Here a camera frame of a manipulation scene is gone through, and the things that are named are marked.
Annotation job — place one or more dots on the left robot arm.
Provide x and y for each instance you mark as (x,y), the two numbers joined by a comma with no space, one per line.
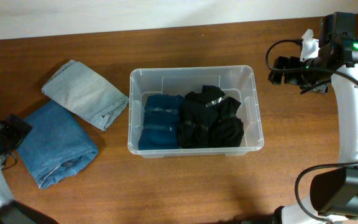
(11,210)

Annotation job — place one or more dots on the teal garment with tape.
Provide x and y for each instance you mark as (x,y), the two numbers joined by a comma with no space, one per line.
(160,124)

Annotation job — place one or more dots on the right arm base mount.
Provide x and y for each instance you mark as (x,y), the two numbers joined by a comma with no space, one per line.
(259,217)

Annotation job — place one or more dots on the clear plastic storage bin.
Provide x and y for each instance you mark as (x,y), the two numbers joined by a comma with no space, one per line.
(237,81)

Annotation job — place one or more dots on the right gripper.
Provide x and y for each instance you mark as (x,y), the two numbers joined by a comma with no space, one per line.
(290,78)

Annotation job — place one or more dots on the black garment with tape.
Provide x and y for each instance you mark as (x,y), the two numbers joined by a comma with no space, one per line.
(227,130)

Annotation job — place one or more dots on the dark blue jeans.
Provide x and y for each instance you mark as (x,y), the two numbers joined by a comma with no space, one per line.
(57,147)

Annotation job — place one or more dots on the light blue jeans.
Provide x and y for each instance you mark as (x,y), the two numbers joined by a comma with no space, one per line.
(85,93)

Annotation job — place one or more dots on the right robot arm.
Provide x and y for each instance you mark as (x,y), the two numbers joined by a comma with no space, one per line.
(331,60)

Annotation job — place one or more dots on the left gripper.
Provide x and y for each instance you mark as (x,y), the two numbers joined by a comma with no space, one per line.
(20,130)

